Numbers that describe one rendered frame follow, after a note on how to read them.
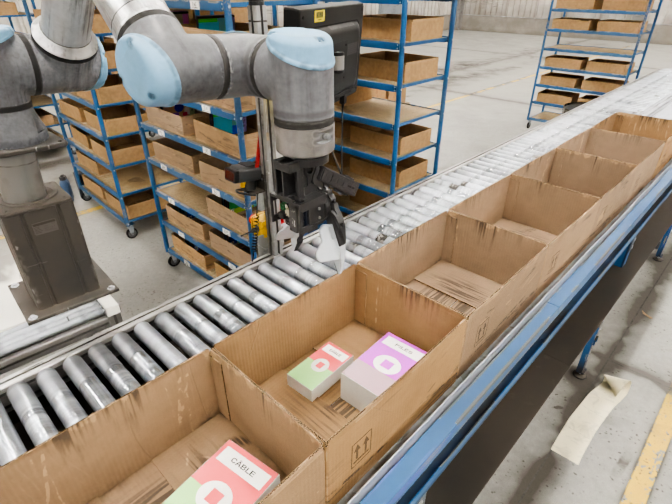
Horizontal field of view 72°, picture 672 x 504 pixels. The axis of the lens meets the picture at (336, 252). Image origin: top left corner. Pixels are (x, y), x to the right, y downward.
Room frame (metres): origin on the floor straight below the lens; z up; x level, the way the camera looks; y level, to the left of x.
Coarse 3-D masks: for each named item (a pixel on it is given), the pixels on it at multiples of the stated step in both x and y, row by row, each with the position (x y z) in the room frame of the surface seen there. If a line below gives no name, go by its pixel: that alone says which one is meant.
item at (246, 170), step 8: (232, 168) 1.41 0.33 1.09; (240, 168) 1.41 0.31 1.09; (248, 168) 1.42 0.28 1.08; (256, 168) 1.44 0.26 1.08; (232, 176) 1.39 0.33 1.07; (240, 176) 1.40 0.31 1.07; (248, 176) 1.41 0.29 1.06; (256, 176) 1.44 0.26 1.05; (240, 184) 1.43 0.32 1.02; (248, 184) 1.43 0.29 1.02; (256, 184) 1.46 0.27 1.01; (248, 192) 1.42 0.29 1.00
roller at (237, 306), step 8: (216, 288) 1.22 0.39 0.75; (224, 288) 1.22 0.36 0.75; (216, 296) 1.20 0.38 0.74; (224, 296) 1.18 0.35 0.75; (232, 296) 1.18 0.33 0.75; (224, 304) 1.16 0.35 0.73; (232, 304) 1.14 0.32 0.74; (240, 304) 1.13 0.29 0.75; (248, 304) 1.14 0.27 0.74; (232, 312) 1.14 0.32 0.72; (240, 312) 1.11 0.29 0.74; (248, 312) 1.10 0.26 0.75; (256, 312) 1.09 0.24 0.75; (248, 320) 1.08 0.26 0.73
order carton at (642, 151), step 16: (592, 128) 2.02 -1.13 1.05; (560, 144) 1.78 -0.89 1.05; (576, 144) 1.92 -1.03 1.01; (592, 144) 2.00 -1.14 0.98; (608, 144) 1.96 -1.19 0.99; (624, 144) 1.92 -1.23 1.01; (640, 144) 1.88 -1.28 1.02; (656, 144) 1.84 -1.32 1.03; (624, 160) 1.91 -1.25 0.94; (640, 160) 1.87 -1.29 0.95; (656, 160) 1.78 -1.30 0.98; (640, 176) 1.62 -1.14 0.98
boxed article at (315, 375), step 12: (324, 348) 0.75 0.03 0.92; (336, 348) 0.75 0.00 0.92; (312, 360) 0.71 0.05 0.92; (324, 360) 0.71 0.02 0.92; (336, 360) 0.71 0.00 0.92; (348, 360) 0.72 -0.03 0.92; (300, 372) 0.68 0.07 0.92; (312, 372) 0.68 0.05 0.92; (324, 372) 0.68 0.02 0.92; (336, 372) 0.69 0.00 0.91; (288, 384) 0.67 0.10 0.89; (300, 384) 0.65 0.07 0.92; (312, 384) 0.65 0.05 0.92; (324, 384) 0.66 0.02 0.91; (312, 396) 0.63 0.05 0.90
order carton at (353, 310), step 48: (336, 288) 0.85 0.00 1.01; (384, 288) 0.84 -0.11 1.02; (240, 336) 0.66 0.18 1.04; (288, 336) 0.74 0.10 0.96; (336, 336) 0.83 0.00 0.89; (432, 336) 0.74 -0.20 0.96; (336, 384) 0.68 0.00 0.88; (432, 384) 0.62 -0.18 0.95; (336, 432) 0.44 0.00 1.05; (384, 432) 0.52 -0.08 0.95; (336, 480) 0.43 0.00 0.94
